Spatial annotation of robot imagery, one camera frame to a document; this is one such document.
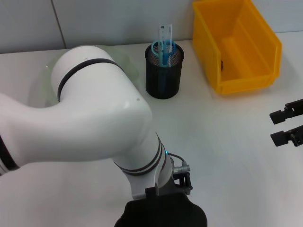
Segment black mesh pen cup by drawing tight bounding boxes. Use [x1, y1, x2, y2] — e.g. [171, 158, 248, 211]
[144, 42, 185, 99]

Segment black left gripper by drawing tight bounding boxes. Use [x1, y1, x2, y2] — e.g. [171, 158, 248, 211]
[173, 172, 194, 195]

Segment blue scissors with blade cover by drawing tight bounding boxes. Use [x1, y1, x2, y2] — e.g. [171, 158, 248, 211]
[151, 40, 177, 93]

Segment yellow plastic storage bin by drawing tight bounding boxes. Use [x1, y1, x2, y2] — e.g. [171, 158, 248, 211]
[192, 0, 283, 95]

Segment transparent plastic ruler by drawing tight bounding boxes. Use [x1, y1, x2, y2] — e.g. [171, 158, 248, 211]
[158, 23, 173, 68]

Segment left gripper cable with plugs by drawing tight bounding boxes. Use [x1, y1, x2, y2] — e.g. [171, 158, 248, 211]
[167, 153, 191, 173]

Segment green glass fruit plate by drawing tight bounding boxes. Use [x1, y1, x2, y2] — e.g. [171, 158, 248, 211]
[44, 44, 141, 107]

